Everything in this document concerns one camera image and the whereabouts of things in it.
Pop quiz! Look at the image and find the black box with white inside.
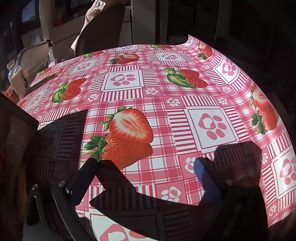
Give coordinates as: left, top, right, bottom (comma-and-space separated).
0, 93, 40, 232

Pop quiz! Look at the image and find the beige chair with metal frame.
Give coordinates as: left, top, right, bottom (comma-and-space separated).
17, 40, 56, 70

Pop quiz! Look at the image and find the clear plastic bottle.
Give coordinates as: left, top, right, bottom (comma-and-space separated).
7, 59, 22, 84

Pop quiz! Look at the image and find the beige cloth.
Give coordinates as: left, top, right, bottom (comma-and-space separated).
70, 0, 107, 50

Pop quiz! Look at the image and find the brown chair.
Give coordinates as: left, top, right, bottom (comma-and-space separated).
75, 0, 126, 57

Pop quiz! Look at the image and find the plastic bottle with label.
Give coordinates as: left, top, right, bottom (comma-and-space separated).
10, 68, 31, 99

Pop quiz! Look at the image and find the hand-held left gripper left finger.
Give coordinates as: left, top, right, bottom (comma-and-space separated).
23, 158, 100, 241

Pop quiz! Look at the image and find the strawberry printed pink tablecloth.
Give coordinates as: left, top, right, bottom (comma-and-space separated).
5, 35, 296, 241

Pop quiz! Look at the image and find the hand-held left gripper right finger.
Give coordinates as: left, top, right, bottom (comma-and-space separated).
194, 158, 270, 241

